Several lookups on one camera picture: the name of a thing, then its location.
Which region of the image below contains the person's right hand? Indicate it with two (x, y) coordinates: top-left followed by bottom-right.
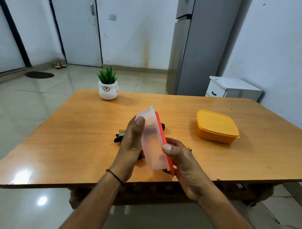
(162, 137), (214, 203)

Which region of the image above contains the person's left hand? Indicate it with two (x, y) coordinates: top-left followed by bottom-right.
(109, 116), (145, 184)

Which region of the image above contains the translucent plastic container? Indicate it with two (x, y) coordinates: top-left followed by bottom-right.
(135, 106), (171, 171)

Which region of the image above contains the red container lid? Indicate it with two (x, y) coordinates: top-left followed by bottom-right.
(154, 112), (175, 177)

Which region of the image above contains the person's right forearm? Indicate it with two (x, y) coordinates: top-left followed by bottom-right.
(197, 186), (255, 229)

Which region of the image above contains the person's left forearm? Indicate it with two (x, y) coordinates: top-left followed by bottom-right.
(59, 170), (124, 229)

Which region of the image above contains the black and gold packet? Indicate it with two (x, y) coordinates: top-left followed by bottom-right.
(114, 129), (127, 143)

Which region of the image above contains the white ceramic plant pot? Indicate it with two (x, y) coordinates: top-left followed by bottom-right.
(98, 81), (118, 101)

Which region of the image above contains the yellow lunch box with lid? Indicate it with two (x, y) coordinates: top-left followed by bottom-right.
(195, 110), (240, 144)

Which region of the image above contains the black wrist band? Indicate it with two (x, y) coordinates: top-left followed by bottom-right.
(105, 169), (125, 186)

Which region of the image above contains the green artificial plant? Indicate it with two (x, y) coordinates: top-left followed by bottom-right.
(97, 67), (117, 85)

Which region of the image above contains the white bedside cabinet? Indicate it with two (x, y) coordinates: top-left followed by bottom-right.
(205, 76), (263, 102)

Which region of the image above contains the grey refrigerator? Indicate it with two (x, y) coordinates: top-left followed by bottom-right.
(166, 0), (242, 97)

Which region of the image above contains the white door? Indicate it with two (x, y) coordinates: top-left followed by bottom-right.
(51, 0), (103, 67)

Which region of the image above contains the dark oval door mat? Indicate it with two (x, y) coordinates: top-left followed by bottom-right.
(25, 71), (55, 79)

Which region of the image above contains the black sliding door frame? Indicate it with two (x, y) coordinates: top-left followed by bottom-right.
(0, 0), (32, 68)

